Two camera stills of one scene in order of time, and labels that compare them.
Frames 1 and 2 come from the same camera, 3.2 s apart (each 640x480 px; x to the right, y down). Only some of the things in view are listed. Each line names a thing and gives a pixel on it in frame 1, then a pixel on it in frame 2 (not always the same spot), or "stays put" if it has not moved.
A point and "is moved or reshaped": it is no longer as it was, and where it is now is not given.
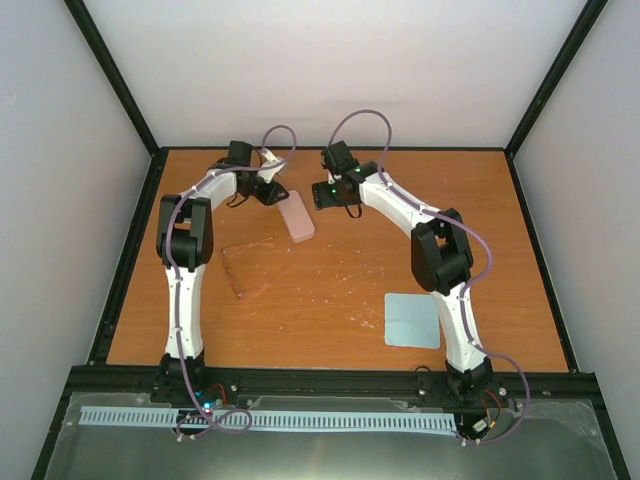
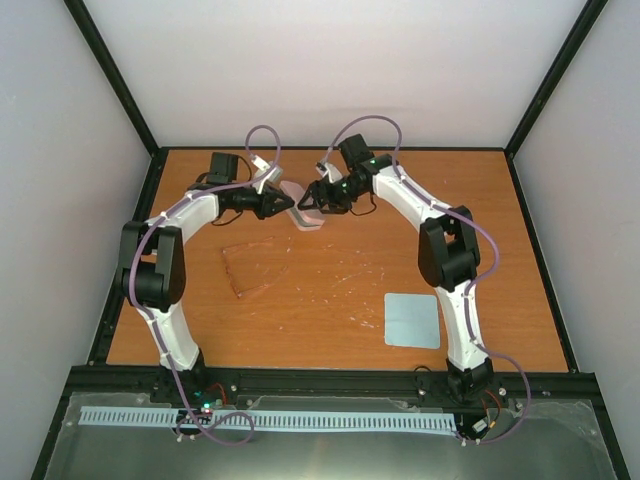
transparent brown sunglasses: x=251 y=265 stays put
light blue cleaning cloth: x=412 y=320 stays put
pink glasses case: x=297 y=217 is moved or reshaped
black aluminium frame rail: x=352 y=381 stays put
